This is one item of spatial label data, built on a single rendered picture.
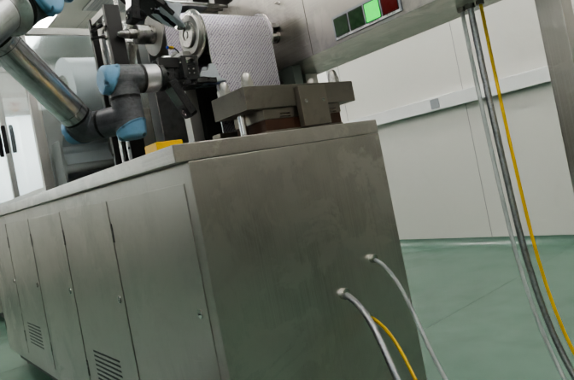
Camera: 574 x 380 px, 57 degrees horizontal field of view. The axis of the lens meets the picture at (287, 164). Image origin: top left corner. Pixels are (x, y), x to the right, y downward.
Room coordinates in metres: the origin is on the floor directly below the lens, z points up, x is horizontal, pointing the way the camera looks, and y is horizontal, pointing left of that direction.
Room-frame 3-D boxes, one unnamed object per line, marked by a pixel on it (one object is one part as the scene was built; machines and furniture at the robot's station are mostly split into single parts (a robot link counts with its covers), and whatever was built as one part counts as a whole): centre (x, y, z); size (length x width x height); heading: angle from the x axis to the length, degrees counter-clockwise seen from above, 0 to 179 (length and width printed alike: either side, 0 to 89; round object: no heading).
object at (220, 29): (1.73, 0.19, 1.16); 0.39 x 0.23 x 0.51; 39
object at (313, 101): (1.45, -0.10, 0.96); 0.10 x 0.03 x 0.11; 129
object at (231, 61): (1.59, 0.06, 1.11); 0.23 x 0.01 x 0.18; 129
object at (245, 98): (1.51, -0.03, 1.00); 0.40 x 0.16 x 0.06; 129
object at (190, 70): (1.44, 0.25, 1.12); 0.12 x 0.08 x 0.09; 129
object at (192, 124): (1.55, 0.26, 1.05); 0.06 x 0.05 x 0.31; 129
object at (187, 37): (1.54, 0.21, 1.25); 0.07 x 0.02 x 0.07; 39
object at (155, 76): (1.39, 0.31, 1.11); 0.08 x 0.05 x 0.08; 39
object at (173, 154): (2.30, 0.77, 0.88); 2.52 x 0.66 x 0.04; 39
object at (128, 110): (1.34, 0.39, 1.01); 0.11 x 0.08 x 0.11; 75
